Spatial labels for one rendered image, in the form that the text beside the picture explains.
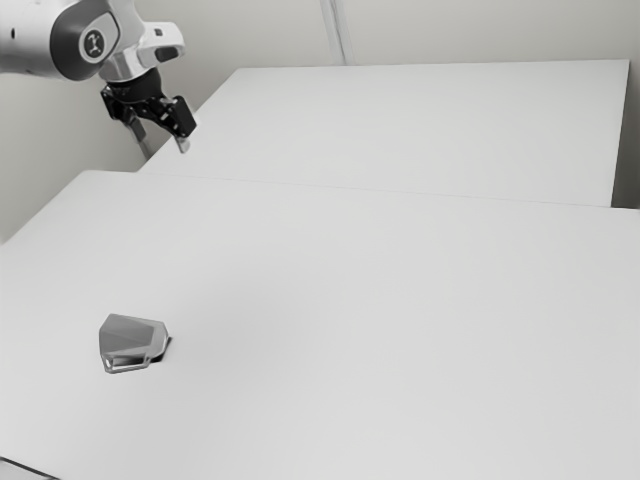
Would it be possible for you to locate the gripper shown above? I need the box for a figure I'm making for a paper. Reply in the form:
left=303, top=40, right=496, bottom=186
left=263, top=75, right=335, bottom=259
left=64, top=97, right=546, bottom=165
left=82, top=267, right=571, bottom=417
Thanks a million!
left=99, top=67, right=198, bottom=161

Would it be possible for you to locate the faceted mug with angular handle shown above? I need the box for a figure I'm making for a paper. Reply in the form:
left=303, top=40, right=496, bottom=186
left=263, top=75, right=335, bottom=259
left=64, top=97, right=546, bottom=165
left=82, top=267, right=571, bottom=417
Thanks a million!
left=98, top=313, right=173, bottom=375

